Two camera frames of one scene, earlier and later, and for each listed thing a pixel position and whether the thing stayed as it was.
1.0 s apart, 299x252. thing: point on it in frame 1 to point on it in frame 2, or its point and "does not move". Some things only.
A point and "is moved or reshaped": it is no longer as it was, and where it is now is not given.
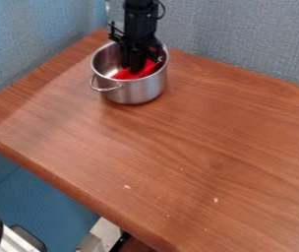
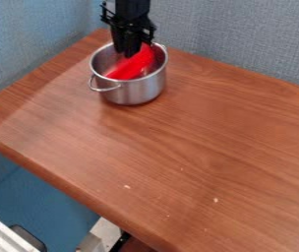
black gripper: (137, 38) to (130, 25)
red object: (148, 68) is moved or reshaped
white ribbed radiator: (11, 243) does not move
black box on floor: (29, 237) does not move
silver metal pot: (133, 91) does not move
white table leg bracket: (102, 237) does not move
